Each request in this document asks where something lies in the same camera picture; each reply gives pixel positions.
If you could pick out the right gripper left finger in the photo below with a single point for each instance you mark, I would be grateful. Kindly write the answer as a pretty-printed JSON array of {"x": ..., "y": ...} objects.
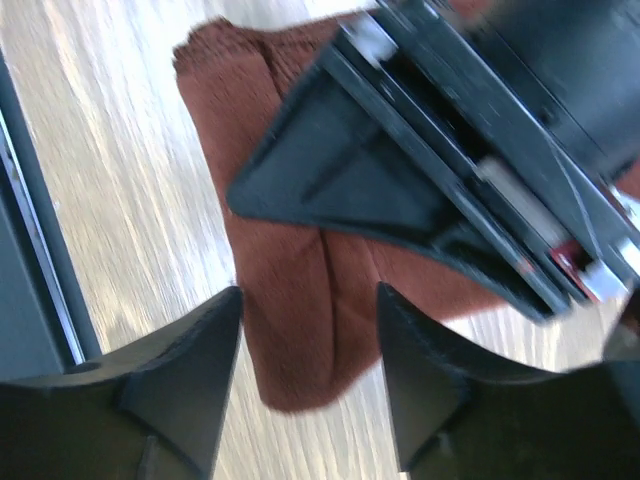
[{"x": 153, "y": 409}]

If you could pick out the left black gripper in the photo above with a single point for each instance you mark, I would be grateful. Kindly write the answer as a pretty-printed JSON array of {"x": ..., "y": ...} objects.
[{"x": 519, "y": 122}]

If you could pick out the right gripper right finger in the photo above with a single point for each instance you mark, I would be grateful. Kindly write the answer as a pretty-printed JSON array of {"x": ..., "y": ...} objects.
[{"x": 460, "y": 411}]

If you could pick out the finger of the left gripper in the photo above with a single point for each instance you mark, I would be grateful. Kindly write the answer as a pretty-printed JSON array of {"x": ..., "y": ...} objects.
[{"x": 326, "y": 161}]

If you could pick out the brown towel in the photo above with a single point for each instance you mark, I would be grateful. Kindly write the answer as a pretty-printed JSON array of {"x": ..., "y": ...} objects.
[{"x": 310, "y": 295}]

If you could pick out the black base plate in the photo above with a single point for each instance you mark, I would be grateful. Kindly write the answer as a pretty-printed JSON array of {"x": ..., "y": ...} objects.
[{"x": 45, "y": 324}]

